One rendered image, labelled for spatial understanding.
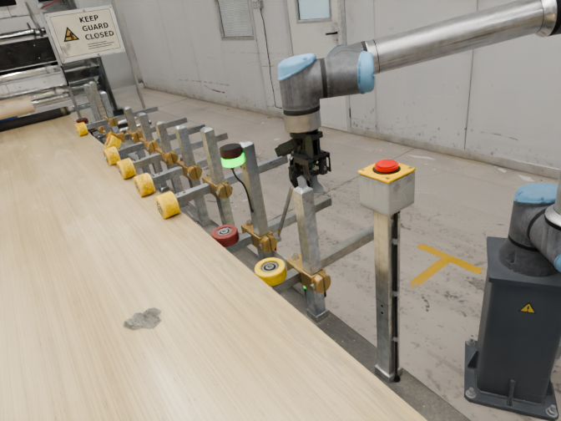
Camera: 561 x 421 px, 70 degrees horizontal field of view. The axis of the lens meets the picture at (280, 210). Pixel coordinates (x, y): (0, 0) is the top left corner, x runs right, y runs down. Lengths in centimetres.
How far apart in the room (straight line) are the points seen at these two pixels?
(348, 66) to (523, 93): 275
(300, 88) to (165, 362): 65
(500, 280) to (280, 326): 86
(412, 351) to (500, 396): 38
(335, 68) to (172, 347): 69
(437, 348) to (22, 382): 163
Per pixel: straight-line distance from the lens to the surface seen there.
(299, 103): 95
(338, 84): 95
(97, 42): 355
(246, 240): 127
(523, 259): 153
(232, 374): 82
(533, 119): 363
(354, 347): 110
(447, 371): 199
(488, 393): 192
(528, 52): 356
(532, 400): 194
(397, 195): 71
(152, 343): 94
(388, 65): 111
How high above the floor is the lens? 151
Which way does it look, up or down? 28 degrees down
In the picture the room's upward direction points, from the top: 9 degrees counter-clockwise
